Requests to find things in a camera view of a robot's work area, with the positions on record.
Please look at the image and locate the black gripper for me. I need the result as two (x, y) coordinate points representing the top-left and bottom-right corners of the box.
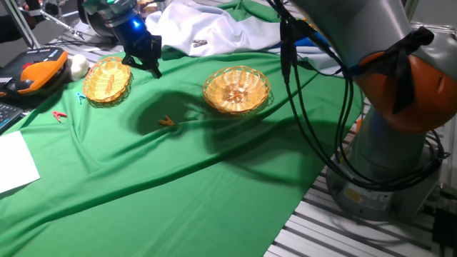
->
(114, 14), (164, 79)

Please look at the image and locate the yellow wicker basket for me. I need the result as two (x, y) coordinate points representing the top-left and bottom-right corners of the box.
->
(82, 56), (132, 104)
(202, 65), (271, 115)

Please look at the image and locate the dark sleeved forearm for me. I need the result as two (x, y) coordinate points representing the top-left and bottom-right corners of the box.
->
(0, 14), (36, 44)

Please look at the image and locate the black filament spool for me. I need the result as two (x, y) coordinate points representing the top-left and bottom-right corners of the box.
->
(76, 0), (124, 40)

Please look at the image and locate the white round object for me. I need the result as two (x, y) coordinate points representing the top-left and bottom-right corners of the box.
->
(67, 53), (90, 81)

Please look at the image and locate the white cloth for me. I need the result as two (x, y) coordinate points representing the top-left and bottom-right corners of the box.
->
(145, 0), (346, 78)

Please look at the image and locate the silver metal rod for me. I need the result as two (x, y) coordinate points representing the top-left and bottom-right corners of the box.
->
(37, 6), (86, 41)

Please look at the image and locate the orange black teach pendant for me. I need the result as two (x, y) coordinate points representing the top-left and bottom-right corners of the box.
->
(0, 46), (69, 99)

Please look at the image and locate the green table cloth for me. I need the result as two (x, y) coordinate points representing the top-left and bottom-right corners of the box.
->
(0, 0), (363, 257)

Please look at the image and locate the black keyboard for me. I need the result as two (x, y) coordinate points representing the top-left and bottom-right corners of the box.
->
(0, 101), (25, 136)

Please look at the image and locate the white paper sheet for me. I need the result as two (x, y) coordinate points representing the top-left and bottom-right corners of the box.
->
(0, 130), (41, 195)

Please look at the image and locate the blue cloth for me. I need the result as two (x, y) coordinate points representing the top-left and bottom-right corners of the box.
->
(294, 30), (331, 49)

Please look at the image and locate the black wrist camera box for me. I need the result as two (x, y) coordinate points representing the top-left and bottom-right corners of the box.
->
(149, 34), (164, 61)

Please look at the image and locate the grey frame post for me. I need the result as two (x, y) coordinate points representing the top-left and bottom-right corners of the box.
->
(1, 0), (41, 50)

